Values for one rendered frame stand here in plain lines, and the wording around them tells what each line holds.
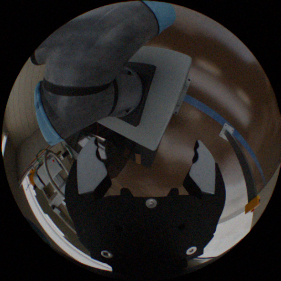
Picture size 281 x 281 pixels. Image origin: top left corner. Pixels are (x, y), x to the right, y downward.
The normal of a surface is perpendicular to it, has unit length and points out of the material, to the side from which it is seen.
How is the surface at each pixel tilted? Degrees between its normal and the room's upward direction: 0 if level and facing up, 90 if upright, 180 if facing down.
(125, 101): 67
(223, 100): 0
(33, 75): 90
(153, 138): 0
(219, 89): 0
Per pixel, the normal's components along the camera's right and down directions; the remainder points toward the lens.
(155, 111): -0.40, 0.50
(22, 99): 0.88, 0.44
